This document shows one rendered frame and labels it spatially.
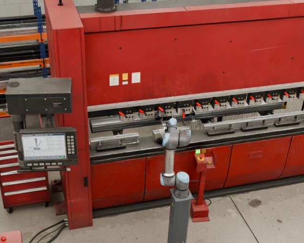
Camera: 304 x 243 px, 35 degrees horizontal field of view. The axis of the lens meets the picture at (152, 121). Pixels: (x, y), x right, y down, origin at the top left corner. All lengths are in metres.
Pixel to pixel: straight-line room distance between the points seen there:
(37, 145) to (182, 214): 1.54
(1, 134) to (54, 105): 1.36
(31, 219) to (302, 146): 3.17
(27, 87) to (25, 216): 2.04
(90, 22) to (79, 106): 0.75
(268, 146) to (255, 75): 0.91
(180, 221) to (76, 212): 1.13
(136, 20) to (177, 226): 2.00
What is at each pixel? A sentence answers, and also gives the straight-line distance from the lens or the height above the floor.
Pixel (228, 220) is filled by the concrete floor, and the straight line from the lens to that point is 5.50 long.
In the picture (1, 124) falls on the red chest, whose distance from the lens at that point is 5.21.
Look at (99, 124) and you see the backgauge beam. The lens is 5.07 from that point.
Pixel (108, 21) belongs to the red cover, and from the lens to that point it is 4.21.
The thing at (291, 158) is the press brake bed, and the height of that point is 0.43.
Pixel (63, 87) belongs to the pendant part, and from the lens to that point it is 3.82.
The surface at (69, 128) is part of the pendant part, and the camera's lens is 3.95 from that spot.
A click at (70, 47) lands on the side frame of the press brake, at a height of 2.13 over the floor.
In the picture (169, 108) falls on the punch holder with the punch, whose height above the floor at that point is 1.27.
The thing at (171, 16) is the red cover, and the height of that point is 2.25.
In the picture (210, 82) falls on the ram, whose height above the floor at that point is 1.52.
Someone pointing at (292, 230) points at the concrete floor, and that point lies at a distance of 5.57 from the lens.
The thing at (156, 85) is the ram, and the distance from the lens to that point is 4.64.
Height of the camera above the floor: 3.86
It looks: 34 degrees down
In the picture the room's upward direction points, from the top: 3 degrees clockwise
